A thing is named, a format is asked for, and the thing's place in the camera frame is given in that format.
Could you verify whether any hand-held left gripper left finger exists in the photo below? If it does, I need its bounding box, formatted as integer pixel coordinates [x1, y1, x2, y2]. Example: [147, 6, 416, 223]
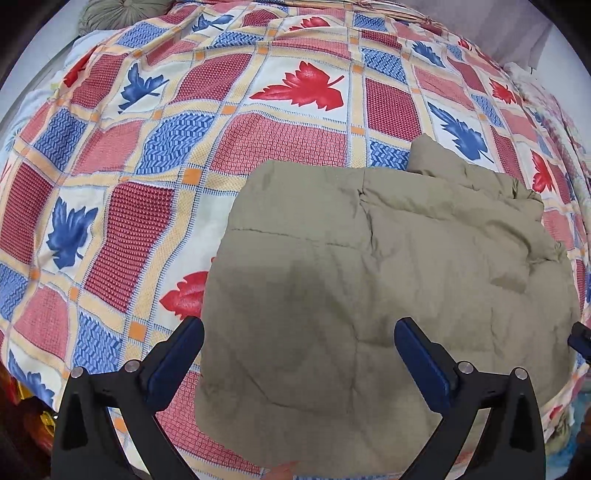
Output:
[52, 316, 205, 480]

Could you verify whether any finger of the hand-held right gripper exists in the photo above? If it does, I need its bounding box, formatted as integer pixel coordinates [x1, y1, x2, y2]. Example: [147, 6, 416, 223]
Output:
[568, 322, 591, 366]

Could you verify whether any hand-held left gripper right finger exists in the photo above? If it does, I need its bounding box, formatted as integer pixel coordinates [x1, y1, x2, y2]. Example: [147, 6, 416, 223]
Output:
[394, 316, 549, 480]

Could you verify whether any khaki padded jacket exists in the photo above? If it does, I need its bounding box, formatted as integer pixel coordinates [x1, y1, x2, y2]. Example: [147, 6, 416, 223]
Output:
[194, 134, 583, 477]

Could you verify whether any pale printed cloth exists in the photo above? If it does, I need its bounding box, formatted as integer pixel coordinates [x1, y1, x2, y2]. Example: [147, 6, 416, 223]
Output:
[545, 392, 591, 462]

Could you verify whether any red yellow bag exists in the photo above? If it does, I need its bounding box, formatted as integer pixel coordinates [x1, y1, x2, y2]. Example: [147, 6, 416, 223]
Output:
[0, 362, 63, 446]

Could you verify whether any leaf print checked blanket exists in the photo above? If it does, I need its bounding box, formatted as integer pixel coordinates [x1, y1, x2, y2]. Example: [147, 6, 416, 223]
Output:
[0, 0, 591, 480]

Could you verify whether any pale floral quilt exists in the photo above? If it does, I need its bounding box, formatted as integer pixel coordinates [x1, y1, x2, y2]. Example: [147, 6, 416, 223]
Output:
[503, 62, 591, 195]

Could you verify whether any white floral bed sheet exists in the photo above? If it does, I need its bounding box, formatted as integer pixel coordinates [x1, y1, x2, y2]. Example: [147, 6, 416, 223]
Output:
[0, 32, 95, 158]

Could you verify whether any grey pink curtain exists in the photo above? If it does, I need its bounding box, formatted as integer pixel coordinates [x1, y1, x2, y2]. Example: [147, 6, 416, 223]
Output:
[406, 0, 561, 72]

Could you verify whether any round green pleated cushion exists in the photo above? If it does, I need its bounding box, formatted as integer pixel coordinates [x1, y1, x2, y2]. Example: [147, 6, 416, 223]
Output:
[78, 0, 175, 27]

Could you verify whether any striped folded cloth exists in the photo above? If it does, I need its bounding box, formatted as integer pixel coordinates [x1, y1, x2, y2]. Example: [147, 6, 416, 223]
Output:
[272, 0, 428, 23]

